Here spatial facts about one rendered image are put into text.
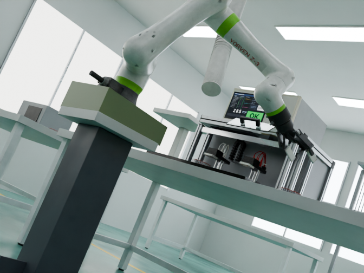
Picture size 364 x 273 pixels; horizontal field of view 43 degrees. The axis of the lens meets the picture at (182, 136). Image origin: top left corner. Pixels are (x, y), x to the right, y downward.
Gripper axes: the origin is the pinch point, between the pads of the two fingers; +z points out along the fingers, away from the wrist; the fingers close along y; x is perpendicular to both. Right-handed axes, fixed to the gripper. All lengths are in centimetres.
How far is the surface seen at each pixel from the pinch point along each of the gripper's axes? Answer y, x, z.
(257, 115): -48, 21, -11
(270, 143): -31.5, 9.2, -0.7
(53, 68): -526, 67, -81
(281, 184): -18.1, -5.4, 12.6
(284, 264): -238, 79, 219
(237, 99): -63, 25, -20
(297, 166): -22.2, 10.2, 14.1
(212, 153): -58, -9, -7
